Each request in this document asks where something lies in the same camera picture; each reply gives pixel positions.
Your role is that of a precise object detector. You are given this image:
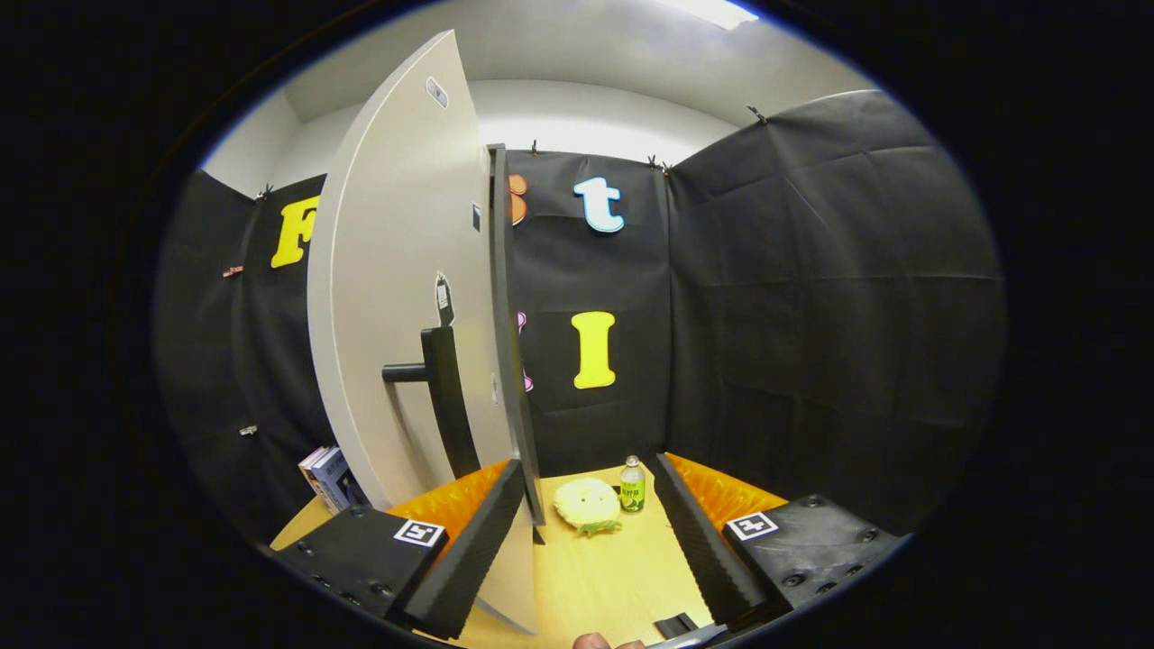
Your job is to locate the black backdrop cloth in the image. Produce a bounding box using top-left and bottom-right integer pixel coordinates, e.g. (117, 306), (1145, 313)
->
(153, 88), (1009, 542)

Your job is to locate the yellow plush toy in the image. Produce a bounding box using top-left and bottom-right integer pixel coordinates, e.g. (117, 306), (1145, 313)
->
(552, 477), (624, 537)

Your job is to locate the green label drink bottle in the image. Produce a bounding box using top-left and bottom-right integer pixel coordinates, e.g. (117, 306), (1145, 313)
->
(619, 454), (647, 514)

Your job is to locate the white book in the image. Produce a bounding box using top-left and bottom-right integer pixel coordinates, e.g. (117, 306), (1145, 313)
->
(298, 445), (339, 513)

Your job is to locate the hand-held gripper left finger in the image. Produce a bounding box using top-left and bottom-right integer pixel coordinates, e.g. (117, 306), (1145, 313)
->
(269, 458), (527, 641)

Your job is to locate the long ceiling light strip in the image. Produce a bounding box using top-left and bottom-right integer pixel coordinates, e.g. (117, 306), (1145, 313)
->
(658, 0), (760, 31)

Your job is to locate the beige shoe cabinet door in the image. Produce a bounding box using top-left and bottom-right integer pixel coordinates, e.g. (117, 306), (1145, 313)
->
(307, 30), (542, 635)

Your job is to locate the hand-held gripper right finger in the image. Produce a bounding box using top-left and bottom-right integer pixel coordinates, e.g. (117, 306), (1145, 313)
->
(654, 451), (909, 632)

